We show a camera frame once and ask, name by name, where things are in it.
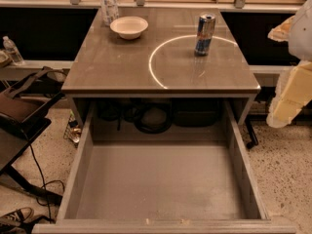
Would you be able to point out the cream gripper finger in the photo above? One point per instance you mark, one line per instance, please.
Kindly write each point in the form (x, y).
(281, 32)
(293, 92)

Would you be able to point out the white paper bowl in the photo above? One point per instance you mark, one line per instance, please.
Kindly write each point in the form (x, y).
(129, 28)

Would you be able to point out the clear plastic water bottle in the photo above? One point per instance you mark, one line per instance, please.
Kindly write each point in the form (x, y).
(109, 11)

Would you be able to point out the small water bottle on shelf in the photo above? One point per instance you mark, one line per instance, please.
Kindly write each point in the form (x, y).
(12, 51)

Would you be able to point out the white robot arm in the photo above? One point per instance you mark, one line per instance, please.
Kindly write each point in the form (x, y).
(300, 37)

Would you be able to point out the black sneaker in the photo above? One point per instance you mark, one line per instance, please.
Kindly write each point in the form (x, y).
(19, 215)

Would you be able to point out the grey open top drawer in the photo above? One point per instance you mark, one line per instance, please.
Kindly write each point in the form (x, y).
(183, 181)

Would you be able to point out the Red Bull can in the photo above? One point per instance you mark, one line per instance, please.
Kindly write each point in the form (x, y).
(205, 32)

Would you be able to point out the black chair with brown bag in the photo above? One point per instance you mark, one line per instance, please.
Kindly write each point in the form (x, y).
(23, 110)

